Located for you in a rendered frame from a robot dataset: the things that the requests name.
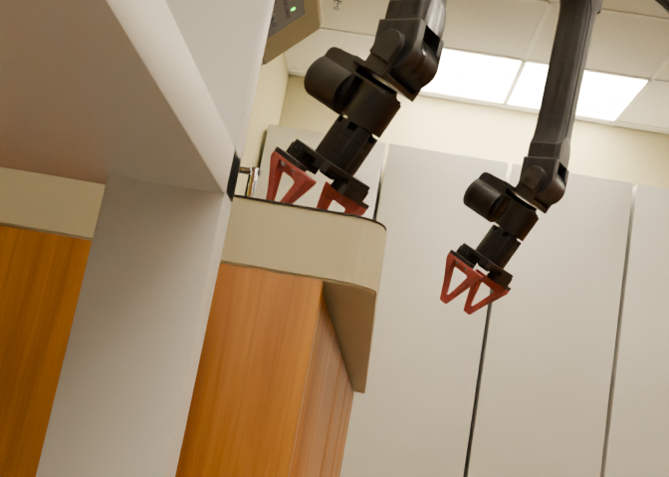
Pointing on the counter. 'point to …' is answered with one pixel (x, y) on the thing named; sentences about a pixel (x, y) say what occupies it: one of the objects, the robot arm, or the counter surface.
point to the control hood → (299, 29)
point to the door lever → (250, 179)
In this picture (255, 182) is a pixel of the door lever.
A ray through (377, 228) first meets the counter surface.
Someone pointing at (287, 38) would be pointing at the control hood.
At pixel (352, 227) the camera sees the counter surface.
